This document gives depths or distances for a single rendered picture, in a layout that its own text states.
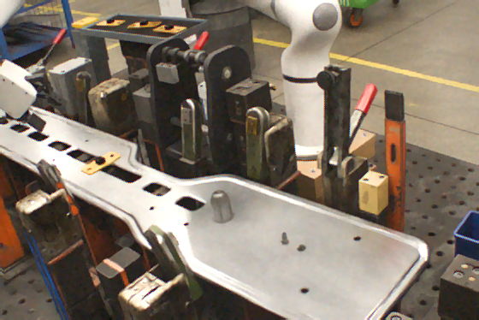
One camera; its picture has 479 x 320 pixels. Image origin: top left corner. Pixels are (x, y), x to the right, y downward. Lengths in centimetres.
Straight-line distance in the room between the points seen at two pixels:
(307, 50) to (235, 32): 271
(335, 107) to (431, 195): 65
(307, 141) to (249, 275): 70
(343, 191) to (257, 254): 18
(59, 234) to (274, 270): 43
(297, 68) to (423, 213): 46
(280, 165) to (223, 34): 300
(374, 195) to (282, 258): 16
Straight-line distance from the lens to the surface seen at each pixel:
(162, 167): 132
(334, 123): 90
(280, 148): 105
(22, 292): 142
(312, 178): 137
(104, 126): 135
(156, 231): 73
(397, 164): 87
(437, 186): 152
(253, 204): 96
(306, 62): 137
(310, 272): 81
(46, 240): 106
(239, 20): 403
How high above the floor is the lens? 153
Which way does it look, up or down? 29 degrees down
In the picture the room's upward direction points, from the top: 10 degrees counter-clockwise
